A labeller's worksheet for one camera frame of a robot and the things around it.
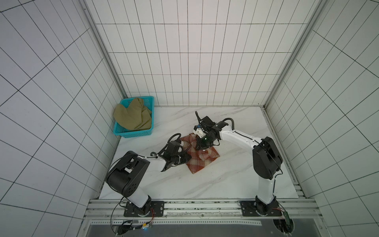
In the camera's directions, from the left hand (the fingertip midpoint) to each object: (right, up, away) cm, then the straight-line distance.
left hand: (189, 159), depth 91 cm
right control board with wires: (+47, -26, -22) cm, 57 cm away
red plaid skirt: (+6, +3, -7) cm, 10 cm away
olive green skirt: (-39, +27, +13) cm, 49 cm away
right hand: (+5, +10, -2) cm, 11 cm away
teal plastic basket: (-32, +39, +23) cm, 55 cm away
